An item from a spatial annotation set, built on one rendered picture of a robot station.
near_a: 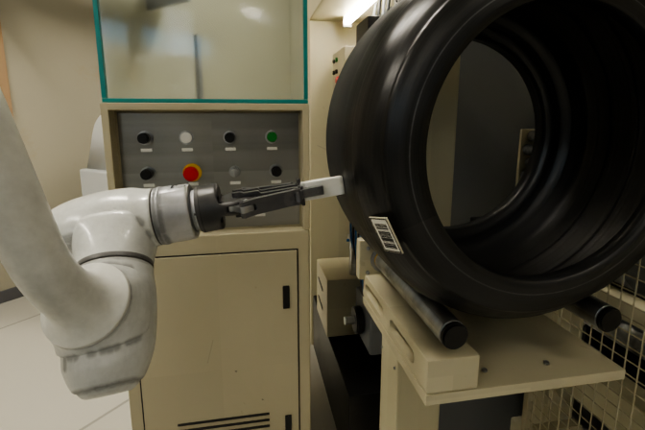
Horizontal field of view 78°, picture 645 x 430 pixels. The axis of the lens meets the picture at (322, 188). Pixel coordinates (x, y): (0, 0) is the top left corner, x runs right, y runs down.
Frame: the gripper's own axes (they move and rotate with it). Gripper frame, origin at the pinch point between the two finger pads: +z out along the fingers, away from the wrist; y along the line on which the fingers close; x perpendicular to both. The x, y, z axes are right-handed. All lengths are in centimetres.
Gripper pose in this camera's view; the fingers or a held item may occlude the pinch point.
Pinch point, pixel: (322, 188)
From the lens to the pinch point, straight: 65.9
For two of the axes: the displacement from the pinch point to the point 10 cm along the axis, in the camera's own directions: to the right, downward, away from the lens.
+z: 9.7, -1.7, 1.5
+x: 1.4, 9.7, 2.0
